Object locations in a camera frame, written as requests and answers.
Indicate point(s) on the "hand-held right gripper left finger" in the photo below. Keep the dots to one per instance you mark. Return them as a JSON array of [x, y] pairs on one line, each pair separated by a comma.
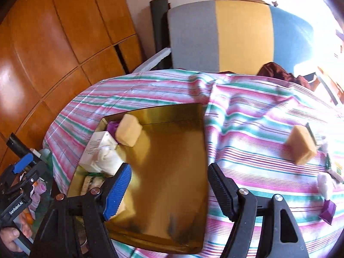
[[118, 190]]

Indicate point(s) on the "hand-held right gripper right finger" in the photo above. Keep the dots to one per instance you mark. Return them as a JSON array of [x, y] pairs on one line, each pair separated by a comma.
[[223, 190]]

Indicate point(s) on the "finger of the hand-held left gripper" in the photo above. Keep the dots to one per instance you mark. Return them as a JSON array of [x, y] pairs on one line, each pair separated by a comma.
[[22, 163]]

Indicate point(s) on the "yellow sponge block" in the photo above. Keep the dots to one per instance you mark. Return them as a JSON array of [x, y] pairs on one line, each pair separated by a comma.
[[126, 209], [301, 146], [129, 131]]

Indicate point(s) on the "beige packet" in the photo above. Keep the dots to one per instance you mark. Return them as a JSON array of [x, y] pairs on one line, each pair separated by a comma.
[[90, 184]]

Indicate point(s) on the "white plastic bag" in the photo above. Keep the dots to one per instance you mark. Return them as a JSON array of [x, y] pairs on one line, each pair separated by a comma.
[[107, 160]]

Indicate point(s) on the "white cardboard box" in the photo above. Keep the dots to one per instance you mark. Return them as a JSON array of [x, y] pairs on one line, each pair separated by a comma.
[[96, 145]]

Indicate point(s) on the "gold metal tin box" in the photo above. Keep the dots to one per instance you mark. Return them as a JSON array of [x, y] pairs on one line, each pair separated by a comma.
[[172, 166]]

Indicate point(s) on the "purple packet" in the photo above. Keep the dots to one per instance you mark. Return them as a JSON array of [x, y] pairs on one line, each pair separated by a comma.
[[328, 211], [112, 128]]

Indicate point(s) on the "clear plastic wrap ball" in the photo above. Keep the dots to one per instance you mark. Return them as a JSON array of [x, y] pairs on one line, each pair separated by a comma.
[[326, 185]]

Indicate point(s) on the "small green packet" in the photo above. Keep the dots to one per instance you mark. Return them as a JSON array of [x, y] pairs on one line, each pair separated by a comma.
[[328, 162]]

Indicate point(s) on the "person's left hand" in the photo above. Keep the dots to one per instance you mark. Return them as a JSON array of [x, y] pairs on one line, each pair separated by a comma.
[[8, 237]]

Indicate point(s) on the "black tube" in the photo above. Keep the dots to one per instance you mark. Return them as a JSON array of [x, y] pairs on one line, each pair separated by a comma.
[[18, 146]]

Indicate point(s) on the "striped tablecloth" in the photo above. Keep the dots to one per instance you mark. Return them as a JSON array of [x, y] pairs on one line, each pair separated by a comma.
[[255, 113]]

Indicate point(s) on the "maroon cloth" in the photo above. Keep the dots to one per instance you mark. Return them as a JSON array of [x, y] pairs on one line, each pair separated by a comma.
[[271, 70]]

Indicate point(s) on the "wooden wardrobe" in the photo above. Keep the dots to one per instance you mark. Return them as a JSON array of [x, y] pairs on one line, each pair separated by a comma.
[[53, 32]]

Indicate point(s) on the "white foam strip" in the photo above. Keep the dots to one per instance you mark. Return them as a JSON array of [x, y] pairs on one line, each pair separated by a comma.
[[153, 60]]

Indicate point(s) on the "grey metal bar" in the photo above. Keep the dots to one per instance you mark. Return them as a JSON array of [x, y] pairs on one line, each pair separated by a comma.
[[329, 88]]

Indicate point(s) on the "grey yellow blue chair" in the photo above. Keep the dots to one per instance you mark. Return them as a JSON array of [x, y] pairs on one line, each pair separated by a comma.
[[242, 32]]

